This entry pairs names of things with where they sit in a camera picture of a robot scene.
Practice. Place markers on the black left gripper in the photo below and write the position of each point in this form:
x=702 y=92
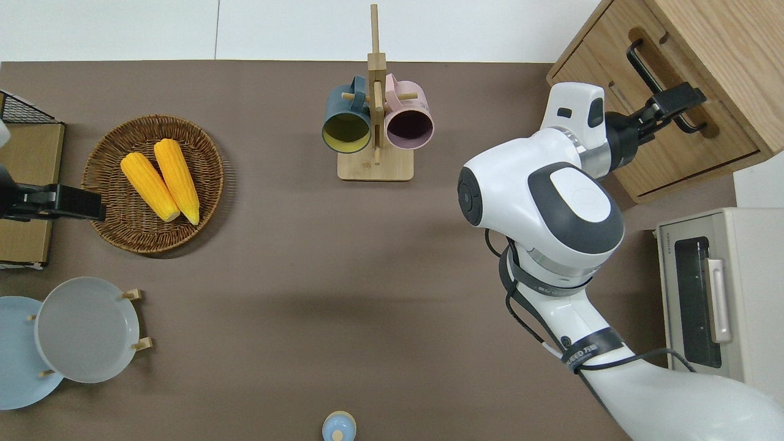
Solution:
x=33 y=202

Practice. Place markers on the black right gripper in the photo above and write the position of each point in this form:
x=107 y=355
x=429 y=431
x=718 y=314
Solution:
x=621 y=141

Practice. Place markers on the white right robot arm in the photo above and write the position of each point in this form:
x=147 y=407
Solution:
x=520 y=184

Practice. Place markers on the brown wicker basket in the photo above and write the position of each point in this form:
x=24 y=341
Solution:
x=122 y=233

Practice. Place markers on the yellow corn cob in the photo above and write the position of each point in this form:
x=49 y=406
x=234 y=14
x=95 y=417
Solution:
x=147 y=184
x=177 y=180

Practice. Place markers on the light wooden cabinet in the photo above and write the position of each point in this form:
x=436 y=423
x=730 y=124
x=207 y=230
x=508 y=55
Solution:
x=735 y=37

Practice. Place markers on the wooden plate rack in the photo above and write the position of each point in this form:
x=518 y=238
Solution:
x=135 y=294

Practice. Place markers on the grey plate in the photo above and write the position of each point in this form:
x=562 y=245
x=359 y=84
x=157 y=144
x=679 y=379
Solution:
x=86 y=331

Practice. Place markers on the light blue plate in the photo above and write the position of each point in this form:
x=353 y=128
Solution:
x=18 y=380

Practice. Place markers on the brown table mat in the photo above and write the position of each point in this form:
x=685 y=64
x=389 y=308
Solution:
x=275 y=275

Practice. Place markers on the white toaster oven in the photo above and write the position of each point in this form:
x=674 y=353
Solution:
x=753 y=294

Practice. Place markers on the pink mug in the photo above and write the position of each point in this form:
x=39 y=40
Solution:
x=416 y=104

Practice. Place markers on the dark blue mug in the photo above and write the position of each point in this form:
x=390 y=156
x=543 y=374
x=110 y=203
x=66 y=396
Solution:
x=343 y=101

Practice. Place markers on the wooden mug tree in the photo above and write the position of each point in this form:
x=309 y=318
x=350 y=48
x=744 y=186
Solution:
x=375 y=168

